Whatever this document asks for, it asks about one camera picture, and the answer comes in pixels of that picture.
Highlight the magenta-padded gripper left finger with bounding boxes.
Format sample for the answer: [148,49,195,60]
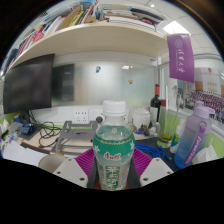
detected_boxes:
[52,147,100,190]

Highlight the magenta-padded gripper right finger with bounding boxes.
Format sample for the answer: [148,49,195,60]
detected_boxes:
[127,147,175,190]

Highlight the green-labelled clear drink bottle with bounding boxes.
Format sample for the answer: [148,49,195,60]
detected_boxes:
[92,99,136,192]

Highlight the purple translucent water bottle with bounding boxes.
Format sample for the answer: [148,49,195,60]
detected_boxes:
[173,100,216,170]

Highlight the black desk mat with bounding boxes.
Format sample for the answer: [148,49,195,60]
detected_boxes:
[132,135,182,173]

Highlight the clear glass with green liquid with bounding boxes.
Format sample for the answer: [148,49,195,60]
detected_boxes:
[156,114,178,150]

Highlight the grey metal laptop stand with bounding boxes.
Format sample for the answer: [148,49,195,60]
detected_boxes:
[49,119,100,155]

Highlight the crumpled white tissue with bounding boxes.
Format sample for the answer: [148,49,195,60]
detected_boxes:
[191,144,220,165]

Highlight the white round jar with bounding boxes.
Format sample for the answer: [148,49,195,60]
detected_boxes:
[131,106,152,131]

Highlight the dark wine bottle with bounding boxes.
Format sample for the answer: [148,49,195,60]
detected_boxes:
[149,82,162,125]

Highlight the group photo poster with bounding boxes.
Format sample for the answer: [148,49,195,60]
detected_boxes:
[181,67,224,125]

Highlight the black computer monitor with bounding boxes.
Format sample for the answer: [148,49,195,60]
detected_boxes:
[2,52,56,116]

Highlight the purple pennant flag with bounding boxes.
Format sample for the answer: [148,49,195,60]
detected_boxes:
[166,32,196,84]

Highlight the wooden shelf with books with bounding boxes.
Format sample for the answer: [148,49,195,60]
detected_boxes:
[0,0,170,80]

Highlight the rectangular ceiling light panel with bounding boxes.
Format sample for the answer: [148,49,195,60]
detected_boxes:
[162,20,191,36]

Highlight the coiled blue cable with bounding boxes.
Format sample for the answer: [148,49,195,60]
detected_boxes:
[134,142,173,162]

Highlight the black cable bundle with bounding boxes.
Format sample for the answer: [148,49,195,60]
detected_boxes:
[28,111,63,148]

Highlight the white wall power outlets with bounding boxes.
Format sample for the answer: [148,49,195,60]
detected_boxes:
[72,107,131,125]

